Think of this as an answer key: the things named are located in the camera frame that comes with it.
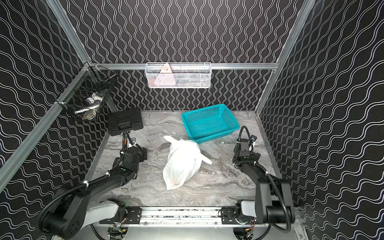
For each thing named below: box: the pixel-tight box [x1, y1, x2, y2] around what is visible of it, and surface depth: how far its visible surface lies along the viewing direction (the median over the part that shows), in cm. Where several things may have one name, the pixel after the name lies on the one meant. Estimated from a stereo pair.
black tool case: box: [108, 108, 144, 137], surface depth 108 cm
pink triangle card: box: [154, 62, 176, 86], surface depth 92 cm
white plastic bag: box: [162, 135, 213, 190], surface depth 75 cm
